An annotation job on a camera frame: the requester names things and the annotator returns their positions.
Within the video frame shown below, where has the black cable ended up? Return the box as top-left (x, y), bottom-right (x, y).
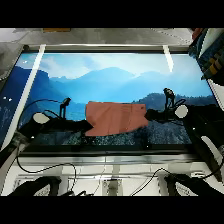
top-left (20, 98), bottom-right (64, 128)
top-left (15, 146), bottom-right (78, 194)
top-left (129, 167), bottom-right (172, 197)

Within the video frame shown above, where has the heap of clothes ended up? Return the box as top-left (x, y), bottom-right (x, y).
top-left (187, 27), bottom-right (224, 82)

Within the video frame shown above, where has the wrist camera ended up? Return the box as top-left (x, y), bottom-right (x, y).
top-left (59, 97), bottom-right (72, 120)
top-left (162, 87), bottom-right (176, 112)

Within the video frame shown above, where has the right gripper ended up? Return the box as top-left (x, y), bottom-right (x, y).
top-left (145, 108), bottom-right (170, 123)

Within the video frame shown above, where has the silver frame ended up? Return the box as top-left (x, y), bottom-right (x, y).
top-left (0, 153), bottom-right (224, 197)

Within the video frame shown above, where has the salmon pink garment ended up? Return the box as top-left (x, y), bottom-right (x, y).
top-left (84, 101), bottom-right (150, 137)

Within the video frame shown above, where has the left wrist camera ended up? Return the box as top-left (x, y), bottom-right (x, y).
top-left (59, 97), bottom-right (72, 120)

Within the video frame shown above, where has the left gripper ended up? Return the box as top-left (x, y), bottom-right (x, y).
top-left (66, 119), bottom-right (95, 135)

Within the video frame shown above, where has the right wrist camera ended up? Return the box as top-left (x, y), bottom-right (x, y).
top-left (162, 87), bottom-right (176, 112)

